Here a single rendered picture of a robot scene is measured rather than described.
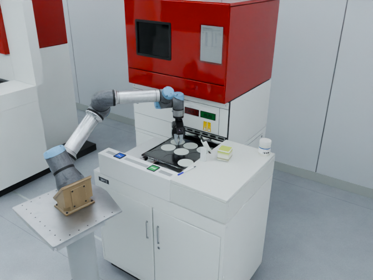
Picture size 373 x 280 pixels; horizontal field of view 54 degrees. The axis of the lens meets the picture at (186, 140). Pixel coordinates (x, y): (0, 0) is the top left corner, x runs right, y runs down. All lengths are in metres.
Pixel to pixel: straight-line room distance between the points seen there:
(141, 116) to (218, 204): 1.21
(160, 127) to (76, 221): 1.08
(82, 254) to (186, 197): 0.68
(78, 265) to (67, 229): 0.38
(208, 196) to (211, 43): 0.92
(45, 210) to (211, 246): 0.90
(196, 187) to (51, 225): 0.75
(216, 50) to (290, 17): 1.54
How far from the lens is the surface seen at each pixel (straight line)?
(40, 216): 2.08
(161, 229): 2.21
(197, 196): 1.91
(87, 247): 2.20
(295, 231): 3.29
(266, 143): 2.21
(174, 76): 2.46
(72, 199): 2.00
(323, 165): 3.94
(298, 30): 3.66
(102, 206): 2.06
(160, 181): 2.02
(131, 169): 2.14
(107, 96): 2.14
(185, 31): 2.35
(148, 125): 2.81
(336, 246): 3.25
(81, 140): 2.20
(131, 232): 2.42
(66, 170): 2.00
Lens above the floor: 1.99
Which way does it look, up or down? 25 degrees down
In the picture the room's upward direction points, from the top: 1 degrees clockwise
